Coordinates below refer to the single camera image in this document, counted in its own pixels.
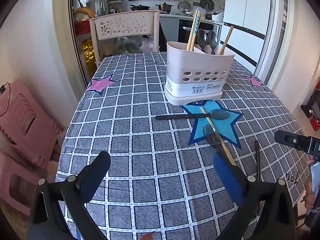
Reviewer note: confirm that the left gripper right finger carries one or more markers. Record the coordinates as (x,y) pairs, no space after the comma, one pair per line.
(232,178)

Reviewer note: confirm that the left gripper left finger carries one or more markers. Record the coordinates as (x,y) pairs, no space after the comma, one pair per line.
(90,177)

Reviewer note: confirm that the beige plastic utensil holder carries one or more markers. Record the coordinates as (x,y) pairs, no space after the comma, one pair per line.
(195,75)

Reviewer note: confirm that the blue patterned wooden chopstick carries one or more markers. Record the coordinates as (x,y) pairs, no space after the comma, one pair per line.
(195,31)

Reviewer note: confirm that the plain wooden chopstick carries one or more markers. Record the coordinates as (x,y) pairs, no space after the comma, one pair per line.
(226,40)

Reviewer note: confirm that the person's right hand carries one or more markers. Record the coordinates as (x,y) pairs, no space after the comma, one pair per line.
(309,197)

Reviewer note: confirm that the grey checked star tablecloth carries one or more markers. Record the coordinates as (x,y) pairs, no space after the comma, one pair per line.
(162,179)

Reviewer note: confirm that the pink plastic stool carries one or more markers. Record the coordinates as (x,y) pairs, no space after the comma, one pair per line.
(31,133)

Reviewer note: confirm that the red dish basin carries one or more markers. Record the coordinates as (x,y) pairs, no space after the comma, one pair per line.
(82,28)

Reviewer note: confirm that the white refrigerator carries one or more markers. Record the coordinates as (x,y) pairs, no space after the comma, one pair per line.
(249,19)

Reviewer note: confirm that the beige flower-cutout storage cart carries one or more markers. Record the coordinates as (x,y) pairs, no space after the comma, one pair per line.
(130,23)

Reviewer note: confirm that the white rice cooker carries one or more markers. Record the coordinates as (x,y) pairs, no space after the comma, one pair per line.
(217,16)

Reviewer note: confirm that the black wok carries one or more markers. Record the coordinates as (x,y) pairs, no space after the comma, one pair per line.
(139,7)

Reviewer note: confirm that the bronze stock pot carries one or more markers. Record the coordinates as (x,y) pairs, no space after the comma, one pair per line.
(165,8)

